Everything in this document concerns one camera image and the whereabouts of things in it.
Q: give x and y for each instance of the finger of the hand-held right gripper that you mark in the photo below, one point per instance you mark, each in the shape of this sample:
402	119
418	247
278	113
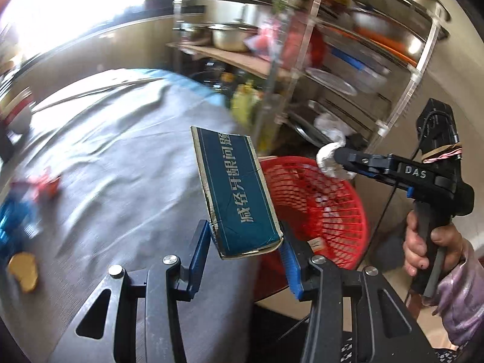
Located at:
372	174
359	157

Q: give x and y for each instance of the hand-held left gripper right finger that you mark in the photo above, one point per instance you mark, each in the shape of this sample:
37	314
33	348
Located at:
291	264

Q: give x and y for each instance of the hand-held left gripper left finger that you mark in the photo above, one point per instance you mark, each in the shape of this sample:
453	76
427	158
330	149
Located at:
198	257

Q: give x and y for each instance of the white tissue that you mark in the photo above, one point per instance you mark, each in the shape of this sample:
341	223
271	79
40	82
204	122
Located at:
331	160

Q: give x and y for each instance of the red plastic basket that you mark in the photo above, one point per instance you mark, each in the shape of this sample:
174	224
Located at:
325	215

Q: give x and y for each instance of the blue toothpaste box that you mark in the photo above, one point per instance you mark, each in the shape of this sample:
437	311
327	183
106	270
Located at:
236	193

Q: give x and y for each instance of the yellow fruit peel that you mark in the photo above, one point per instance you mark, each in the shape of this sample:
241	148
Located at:
24	272

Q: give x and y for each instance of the blue plastic bag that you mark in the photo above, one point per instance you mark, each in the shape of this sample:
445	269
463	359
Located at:
15	223

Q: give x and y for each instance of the person's right forearm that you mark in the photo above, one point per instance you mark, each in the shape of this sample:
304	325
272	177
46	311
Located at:
461	302

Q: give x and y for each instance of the person's right hand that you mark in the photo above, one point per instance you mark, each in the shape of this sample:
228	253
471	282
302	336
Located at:
412	249

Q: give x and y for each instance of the white plastic bag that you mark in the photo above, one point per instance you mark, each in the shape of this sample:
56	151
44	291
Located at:
332	126

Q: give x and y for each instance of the steel tray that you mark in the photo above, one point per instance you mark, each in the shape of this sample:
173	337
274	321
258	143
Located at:
306	128

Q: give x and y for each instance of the clear plastic lid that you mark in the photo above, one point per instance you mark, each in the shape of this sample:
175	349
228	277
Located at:
331	81

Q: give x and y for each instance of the clear container blue lid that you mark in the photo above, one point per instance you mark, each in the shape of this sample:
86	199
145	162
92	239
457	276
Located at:
359	68

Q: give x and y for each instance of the stainless steel dish rack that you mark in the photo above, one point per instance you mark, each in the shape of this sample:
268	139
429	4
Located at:
412	75

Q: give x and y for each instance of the red plastic bag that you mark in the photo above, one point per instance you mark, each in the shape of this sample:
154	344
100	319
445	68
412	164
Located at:
308	47

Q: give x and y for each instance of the steel basin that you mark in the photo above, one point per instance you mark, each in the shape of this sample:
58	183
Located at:
385	32

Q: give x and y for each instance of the pink plastic bag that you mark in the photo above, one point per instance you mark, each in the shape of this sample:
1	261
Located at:
264	41

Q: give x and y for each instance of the metal kitchen shelf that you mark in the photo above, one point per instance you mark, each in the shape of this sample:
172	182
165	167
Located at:
227	58

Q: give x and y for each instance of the red wrapper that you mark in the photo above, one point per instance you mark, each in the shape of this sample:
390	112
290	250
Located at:
45	185

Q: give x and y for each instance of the light blue under cloth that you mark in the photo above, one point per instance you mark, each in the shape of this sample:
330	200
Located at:
200	85

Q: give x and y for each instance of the steel pot with lid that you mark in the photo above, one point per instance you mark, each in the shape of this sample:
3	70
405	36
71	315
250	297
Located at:
230	37

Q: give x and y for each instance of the long wooden stick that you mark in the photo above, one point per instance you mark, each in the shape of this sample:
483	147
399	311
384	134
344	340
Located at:
94	90

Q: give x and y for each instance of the small steel pot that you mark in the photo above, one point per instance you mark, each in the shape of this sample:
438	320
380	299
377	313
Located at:
193	32

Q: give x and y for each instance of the black rectangular device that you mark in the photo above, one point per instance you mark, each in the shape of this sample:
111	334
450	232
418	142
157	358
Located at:
5	141

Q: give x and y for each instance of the red and white bowl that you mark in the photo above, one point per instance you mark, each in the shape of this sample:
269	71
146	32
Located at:
17	111

